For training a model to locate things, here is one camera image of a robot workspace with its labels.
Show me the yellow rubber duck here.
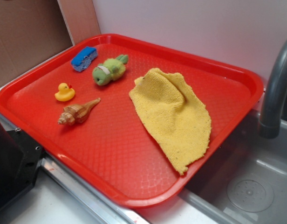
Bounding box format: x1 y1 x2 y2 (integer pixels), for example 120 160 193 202
55 83 75 102

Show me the red plastic tray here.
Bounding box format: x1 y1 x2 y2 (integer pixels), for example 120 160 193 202
0 34 263 208

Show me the grey plastic sink basin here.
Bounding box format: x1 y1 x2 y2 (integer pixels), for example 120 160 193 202
180 111 287 224

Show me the yellow microfiber cloth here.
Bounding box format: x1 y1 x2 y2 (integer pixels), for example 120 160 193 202
129 68 212 175

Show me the brown striped seashell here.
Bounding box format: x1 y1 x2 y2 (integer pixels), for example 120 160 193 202
57 98 101 126

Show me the grey toy faucet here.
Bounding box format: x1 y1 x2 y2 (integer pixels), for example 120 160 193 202
258 40 287 139

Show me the brown cardboard panel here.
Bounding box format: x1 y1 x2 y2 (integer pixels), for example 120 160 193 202
0 0 100 88

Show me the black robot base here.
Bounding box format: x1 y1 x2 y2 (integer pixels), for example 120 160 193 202
0 123 43 212

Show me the blue sponge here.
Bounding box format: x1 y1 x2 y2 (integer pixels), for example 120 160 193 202
71 46 98 72

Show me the green plush turtle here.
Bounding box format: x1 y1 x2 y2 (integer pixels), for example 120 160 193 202
92 55 129 86

